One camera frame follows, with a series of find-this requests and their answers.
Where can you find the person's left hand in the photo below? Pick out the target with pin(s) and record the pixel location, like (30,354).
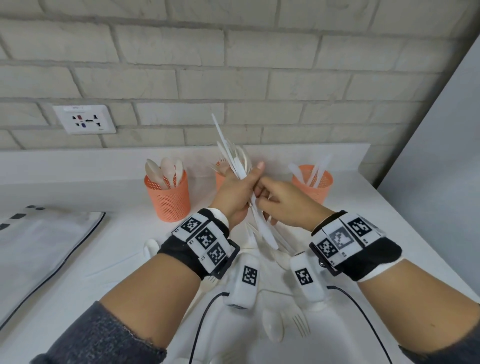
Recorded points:
(232,195)

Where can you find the person's right hand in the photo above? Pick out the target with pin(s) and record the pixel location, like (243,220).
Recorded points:
(292,206)

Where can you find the orange mesh fork cup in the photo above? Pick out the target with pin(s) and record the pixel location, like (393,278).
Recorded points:
(219,182)

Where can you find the orange mesh knife cup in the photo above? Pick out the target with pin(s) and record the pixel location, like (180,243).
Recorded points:
(318,191)

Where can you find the white plastic fork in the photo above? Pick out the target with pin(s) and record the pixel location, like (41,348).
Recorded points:
(227,155)
(222,165)

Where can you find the white plastic knife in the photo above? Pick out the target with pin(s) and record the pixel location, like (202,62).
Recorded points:
(323,168)
(221,137)
(266,228)
(296,172)
(314,174)

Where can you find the orange mesh spoon cup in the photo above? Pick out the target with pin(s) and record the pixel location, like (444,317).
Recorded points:
(168,202)

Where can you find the pile of white plastic cutlery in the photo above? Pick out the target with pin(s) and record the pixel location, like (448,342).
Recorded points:
(272,326)

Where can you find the person's left forearm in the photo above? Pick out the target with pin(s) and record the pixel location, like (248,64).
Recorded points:
(142,300)

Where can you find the person's right forearm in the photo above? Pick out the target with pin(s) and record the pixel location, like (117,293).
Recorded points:
(412,307)

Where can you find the black left wristband with markers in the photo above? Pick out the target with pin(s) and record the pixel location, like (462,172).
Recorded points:
(202,240)

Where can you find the black wristband with markers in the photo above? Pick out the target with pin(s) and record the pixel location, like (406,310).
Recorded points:
(356,243)
(202,240)

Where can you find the black right wristband with markers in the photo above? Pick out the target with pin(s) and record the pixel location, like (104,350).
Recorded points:
(356,243)

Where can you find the grey cabinet panel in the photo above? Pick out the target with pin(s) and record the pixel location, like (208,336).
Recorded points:
(442,187)

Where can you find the grey zip pouch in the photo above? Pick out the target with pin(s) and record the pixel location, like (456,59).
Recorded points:
(37,255)

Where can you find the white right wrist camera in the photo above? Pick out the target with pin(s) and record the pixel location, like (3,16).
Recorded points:
(311,292)

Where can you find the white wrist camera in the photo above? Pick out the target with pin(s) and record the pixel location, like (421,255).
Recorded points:
(311,292)
(243,292)

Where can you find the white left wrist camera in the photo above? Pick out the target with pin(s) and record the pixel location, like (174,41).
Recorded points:
(243,292)

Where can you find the white wall socket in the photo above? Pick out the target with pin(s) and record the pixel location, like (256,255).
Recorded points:
(84,120)

